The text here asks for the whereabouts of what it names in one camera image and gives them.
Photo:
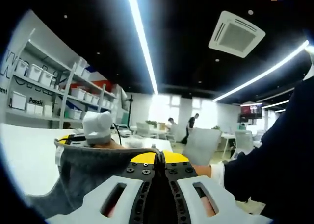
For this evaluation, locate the grey metal shelving rack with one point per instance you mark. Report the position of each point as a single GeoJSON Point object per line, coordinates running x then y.
{"type": "Point", "coordinates": [65, 86]}

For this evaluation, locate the grey office chair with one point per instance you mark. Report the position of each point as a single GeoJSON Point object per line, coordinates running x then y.
{"type": "Point", "coordinates": [201, 145]}

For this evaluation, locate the wall television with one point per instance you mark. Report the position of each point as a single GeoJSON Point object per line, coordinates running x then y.
{"type": "Point", "coordinates": [250, 113]}

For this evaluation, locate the white office chair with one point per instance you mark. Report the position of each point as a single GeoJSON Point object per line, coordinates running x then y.
{"type": "Point", "coordinates": [244, 141]}

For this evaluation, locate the person's right hand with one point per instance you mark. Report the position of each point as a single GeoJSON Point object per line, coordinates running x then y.
{"type": "Point", "coordinates": [112, 145]}

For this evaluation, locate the grey towel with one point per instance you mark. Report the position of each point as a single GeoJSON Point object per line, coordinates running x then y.
{"type": "Point", "coordinates": [93, 165]}

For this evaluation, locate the short ceiling light strip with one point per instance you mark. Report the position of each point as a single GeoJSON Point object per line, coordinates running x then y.
{"type": "Point", "coordinates": [274, 104]}

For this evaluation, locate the white ceiling air conditioner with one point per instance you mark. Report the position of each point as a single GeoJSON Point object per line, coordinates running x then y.
{"type": "Point", "coordinates": [235, 35]}

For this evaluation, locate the black tripod stand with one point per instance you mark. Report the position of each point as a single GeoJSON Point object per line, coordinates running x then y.
{"type": "Point", "coordinates": [130, 111]}

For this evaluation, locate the rows of white storage boxes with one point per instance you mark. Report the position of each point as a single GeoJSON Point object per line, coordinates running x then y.
{"type": "Point", "coordinates": [34, 72]}

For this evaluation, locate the long ceiling light strip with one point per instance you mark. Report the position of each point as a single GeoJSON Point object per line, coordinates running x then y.
{"type": "Point", "coordinates": [257, 78]}
{"type": "Point", "coordinates": [142, 37]}

